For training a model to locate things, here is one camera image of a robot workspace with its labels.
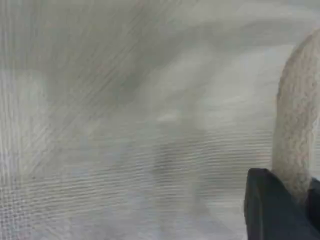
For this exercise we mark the brown jute bag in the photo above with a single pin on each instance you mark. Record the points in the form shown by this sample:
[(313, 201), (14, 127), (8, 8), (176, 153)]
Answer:
[(125, 100)]

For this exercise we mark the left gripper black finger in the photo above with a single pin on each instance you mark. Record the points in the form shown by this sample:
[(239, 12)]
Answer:
[(315, 202), (270, 215)]

